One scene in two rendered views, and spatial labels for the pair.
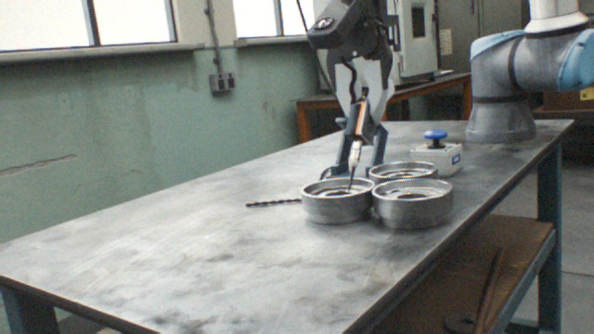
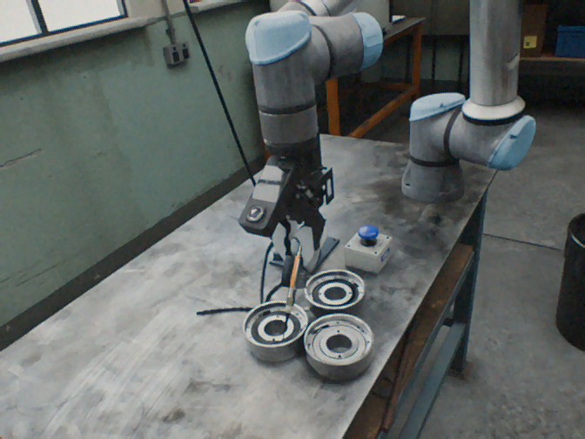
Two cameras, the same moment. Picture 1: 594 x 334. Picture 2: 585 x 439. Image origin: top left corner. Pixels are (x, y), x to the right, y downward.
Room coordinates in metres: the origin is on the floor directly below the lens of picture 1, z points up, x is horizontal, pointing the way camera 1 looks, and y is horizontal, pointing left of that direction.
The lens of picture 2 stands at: (0.16, -0.08, 1.35)
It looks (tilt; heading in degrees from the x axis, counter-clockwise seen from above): 31 degrees down; 0
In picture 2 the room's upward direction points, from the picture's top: 7 degrees counter-clockwise
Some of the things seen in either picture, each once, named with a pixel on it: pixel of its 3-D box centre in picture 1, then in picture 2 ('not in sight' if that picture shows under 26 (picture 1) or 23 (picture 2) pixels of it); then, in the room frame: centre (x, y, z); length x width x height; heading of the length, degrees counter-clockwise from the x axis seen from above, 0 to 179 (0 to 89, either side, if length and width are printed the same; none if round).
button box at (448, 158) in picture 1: (438, 158); (370, 249); (0.91, -0.24, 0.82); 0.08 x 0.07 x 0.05; 143
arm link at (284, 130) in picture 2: not in sight; (286, 122); (0.75, -0.10, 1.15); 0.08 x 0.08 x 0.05
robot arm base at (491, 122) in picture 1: (499, 115); (433, 170); (1.16, -0.45, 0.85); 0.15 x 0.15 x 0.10
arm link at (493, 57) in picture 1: (501, 63); (439, 124); (1.16, -0.46, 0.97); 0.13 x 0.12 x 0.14; 35
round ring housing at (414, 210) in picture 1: (412, 203); (339, 347); (0.66, -0.14, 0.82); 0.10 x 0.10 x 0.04
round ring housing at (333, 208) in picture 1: (339, 200); (276, 331); (0.71, -0.04, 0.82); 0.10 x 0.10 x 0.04
